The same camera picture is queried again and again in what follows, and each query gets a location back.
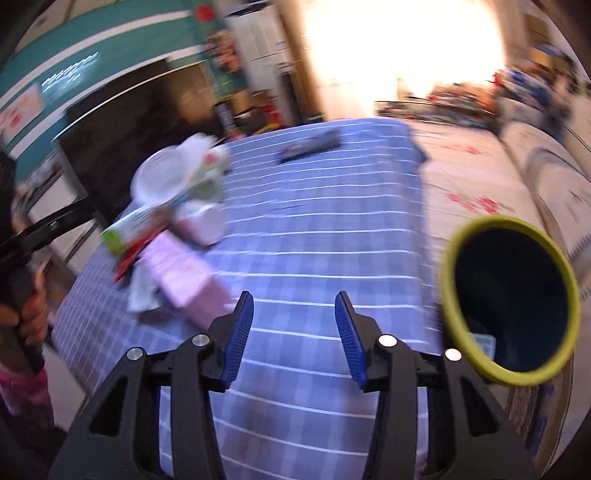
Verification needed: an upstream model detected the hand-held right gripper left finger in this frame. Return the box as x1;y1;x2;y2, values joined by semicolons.
48;291;256;480

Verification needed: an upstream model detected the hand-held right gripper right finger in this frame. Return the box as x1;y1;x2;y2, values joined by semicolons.
334;291;539;480

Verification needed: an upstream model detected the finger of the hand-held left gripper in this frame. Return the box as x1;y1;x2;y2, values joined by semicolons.
0;202;95;267

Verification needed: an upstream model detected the red snack wrapper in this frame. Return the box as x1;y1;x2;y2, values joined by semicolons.
113;240;148;284

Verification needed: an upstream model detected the white plastic bowl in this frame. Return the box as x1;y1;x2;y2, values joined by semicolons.
130;145;195;206

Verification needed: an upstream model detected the yellow-rimmed black trash bin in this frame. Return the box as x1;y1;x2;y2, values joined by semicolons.
436;215;581;388

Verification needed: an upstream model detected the person's left hand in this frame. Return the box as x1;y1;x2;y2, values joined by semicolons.
16;288;51;347

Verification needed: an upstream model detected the pink box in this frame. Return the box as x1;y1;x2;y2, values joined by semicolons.
141;231;236;330

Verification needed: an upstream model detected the white and green bottle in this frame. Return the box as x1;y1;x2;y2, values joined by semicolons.
100;203;181;254

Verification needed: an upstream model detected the blue checked tablecloth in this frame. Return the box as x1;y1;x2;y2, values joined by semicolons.
51;117;444;480

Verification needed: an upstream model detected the black television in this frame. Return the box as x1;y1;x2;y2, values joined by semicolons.
53;58;222;217

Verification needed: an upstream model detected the floral bed sheet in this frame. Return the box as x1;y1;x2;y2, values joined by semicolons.
411;119;548;259

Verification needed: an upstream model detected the dark remote control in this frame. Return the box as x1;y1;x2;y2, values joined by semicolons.
277;129;342;164

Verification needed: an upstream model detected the beige embroidered curtain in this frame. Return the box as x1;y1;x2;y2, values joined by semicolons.
277;0;509;121

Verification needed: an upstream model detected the beige sofa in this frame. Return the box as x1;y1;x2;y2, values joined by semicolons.
496;69;591;298

